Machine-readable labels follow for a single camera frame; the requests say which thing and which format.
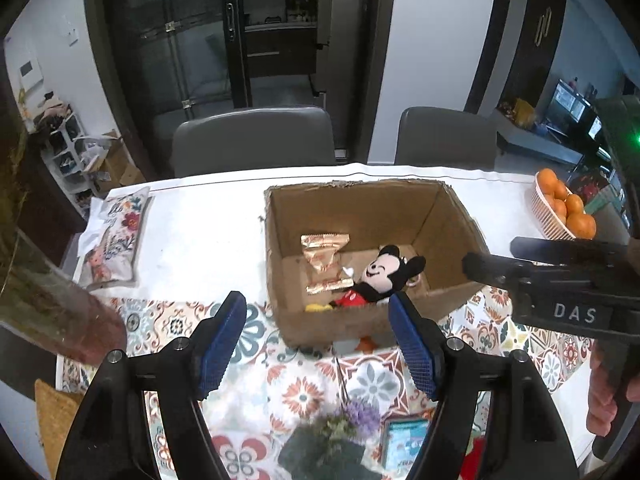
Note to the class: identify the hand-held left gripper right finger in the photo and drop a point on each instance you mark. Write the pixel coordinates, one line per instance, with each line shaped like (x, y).
(412, 350)

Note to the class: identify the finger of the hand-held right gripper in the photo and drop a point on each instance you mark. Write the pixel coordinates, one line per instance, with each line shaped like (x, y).
(492, 270)
(570, 251)

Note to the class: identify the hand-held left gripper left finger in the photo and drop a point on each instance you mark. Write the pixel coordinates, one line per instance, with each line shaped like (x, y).
(222, 345)

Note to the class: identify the small orange toy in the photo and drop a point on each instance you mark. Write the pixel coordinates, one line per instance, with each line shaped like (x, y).
(367, 344)

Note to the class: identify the brown cardboard box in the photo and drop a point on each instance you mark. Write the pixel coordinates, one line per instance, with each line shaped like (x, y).
(345, 322)

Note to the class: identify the purple artificial flower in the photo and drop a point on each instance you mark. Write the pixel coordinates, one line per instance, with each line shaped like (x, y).
(362, 412)

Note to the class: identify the blue packet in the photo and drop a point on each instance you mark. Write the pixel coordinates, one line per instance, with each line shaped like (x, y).
(402, 442)

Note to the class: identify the red object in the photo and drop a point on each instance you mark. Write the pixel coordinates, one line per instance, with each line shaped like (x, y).
(472, 460)

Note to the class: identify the small potted purple flowers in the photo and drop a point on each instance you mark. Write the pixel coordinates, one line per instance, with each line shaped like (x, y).
(310, 452)

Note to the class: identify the person's right hand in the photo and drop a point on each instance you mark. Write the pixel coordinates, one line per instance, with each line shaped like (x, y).
(602, 395)

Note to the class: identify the pile of oranges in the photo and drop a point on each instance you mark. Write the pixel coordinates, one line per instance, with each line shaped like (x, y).
(572, 210)

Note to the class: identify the white plastic basket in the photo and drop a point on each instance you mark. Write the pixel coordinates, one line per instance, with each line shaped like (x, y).
(542, 212)

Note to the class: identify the mouse plush toy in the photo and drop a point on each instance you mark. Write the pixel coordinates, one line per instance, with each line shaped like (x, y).
(385, 270)

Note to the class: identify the tile-patterned tablecloth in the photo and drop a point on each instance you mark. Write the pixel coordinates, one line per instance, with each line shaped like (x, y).
(200, 245)

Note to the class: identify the gold snack packet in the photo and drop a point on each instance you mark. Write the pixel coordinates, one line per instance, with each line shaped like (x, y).
(325, 247)
(330, 280)

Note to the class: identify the white television stand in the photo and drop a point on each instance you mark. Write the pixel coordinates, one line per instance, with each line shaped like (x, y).
(530, 142)

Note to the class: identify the grey dining chair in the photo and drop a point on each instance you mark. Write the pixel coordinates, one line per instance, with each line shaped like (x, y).
(445, 135)
(250, 140)

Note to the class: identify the television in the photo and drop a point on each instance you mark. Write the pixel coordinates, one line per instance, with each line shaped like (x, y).
(572, 107)

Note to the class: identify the yellow bag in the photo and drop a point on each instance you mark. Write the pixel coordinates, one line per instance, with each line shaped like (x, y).
(525, 112)

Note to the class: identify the floral tissue pouch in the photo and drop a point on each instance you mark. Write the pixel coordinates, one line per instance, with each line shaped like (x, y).
(117, 240)

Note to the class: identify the glass vase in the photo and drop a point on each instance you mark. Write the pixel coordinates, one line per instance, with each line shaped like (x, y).
(65, 310)

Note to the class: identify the cardboard boxes on floor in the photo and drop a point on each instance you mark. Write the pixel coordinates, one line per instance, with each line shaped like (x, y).
(117, 165)

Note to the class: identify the dark plain door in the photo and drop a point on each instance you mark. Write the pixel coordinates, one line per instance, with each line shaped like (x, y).
(487, 40)

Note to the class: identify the white shoe rack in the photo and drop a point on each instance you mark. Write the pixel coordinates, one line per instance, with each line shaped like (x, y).
(65, 155)

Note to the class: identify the dark glass sliding door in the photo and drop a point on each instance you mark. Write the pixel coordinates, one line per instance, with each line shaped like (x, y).
(165, 60)

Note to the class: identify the white wall intercom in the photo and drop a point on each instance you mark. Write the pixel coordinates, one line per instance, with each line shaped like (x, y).
(29, 76)

